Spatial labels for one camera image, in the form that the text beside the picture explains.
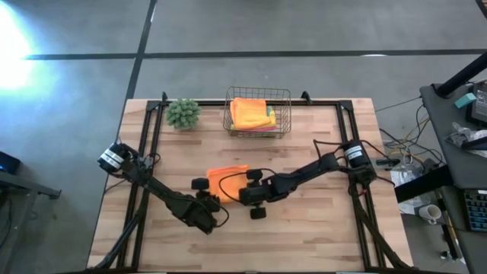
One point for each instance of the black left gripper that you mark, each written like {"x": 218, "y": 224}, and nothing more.
{"x": 203, "y": 213}

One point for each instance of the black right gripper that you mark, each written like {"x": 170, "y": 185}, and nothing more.
{"x": 258, "y": 194}

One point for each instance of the orange microfiber towel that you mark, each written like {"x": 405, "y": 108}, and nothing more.
{"x": 249, "y": 113}
{"x": 228, "y": 182}

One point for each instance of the pink microfiber towel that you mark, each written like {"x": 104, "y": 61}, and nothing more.
{"x": 262, "y": 129}

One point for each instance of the teal microfiber towel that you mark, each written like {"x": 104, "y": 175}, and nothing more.
{"x": 269, "y": 110}

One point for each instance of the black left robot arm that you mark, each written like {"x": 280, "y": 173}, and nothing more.
{"x": 152, "y": 186}

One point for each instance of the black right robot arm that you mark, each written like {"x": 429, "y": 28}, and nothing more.
{"x": 319, "y": 167}

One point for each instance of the artificial green potted plant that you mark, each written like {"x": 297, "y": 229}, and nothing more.
{"x": 183, "y": 113}

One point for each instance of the small red clip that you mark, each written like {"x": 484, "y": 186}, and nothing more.
{"x": 362, "y": 192}

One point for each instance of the white bag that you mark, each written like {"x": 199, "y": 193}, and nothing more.
{"x": 407, "y": 177}

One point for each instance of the white mug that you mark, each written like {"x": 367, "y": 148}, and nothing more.
{"x": 430, "y": 213}

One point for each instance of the grey metal stand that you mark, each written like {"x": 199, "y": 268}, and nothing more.
{"x": 23, "y": 186}

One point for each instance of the black box device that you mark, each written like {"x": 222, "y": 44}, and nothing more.
{"x": 9, "y": 163}

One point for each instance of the grey side desk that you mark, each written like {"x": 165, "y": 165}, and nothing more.
{"x": 468, "y": 167}

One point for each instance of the crumpled clear plastic bag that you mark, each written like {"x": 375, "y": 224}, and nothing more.
{"x": 462, "y": 133}

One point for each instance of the dark keyboard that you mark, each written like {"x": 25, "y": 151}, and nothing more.
{"x": 477, "y": 211}

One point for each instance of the light blue box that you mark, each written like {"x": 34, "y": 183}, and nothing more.
{"x": 465, "y": 100}

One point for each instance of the black pole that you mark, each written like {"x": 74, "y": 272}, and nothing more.
{"x": 462, "y": 75}

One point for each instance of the dark desk device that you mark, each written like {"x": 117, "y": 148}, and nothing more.
{"x": 480, "y": 106}

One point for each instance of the black metal table frame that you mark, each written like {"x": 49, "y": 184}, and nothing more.
{"x": 346, "y": 104}

